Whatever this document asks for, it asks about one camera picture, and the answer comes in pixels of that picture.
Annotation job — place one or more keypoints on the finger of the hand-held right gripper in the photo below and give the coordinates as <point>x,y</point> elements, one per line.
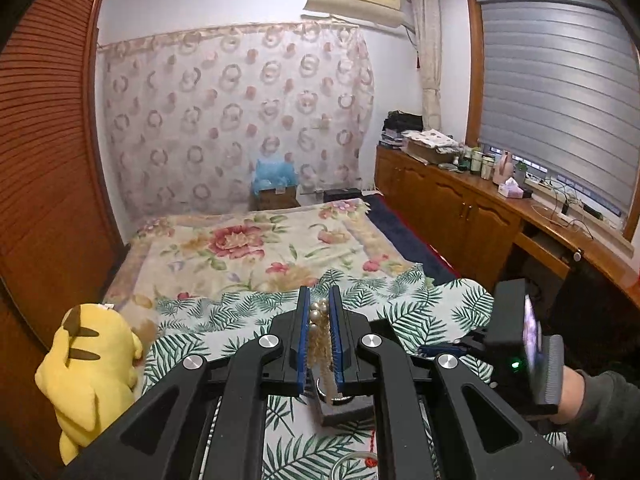
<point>440,350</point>

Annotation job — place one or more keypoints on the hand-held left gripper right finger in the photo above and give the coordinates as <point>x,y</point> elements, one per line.
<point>336,345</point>

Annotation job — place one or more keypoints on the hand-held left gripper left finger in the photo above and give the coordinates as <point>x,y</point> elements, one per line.
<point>301,345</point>

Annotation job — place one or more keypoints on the grey jewellery box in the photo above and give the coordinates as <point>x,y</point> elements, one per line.
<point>347,410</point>

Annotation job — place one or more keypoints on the person's right forearm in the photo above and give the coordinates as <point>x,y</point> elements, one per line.
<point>600,410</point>

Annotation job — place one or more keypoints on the leaf print cloth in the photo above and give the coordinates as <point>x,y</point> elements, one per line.
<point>400,310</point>

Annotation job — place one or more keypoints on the dark blue blanket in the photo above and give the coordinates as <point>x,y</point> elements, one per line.
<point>415,245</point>

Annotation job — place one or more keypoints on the floral blanket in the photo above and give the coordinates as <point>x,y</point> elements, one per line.
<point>235,245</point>

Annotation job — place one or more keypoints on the white power strip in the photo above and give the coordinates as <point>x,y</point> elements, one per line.
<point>555,195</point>

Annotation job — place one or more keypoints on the pink tissue box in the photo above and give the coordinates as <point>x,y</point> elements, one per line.
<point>511,189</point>

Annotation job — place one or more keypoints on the long wooden cabinet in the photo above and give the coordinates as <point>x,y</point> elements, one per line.
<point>450,200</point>

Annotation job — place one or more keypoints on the brown cardboard box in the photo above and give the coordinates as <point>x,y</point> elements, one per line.
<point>277,199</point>

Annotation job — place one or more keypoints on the black box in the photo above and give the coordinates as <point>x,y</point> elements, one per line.
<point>342,194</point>

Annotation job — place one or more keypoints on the white jar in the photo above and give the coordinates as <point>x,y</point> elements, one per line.
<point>487,166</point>

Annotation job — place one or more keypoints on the blue plastic bag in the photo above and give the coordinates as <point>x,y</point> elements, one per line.
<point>275,172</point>

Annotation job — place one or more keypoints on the white spotted cloth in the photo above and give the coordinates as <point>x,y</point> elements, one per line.
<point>432,137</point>

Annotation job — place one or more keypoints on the yellow plush toy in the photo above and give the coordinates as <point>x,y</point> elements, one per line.
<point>85,375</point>

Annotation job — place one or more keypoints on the grey window blind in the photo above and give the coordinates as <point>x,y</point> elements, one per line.
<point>550,85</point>

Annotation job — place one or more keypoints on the cream window curtain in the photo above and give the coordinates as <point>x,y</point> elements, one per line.
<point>430,60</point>

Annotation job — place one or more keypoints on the wooden louvered wardrobe door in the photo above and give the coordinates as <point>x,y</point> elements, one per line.
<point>45,160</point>

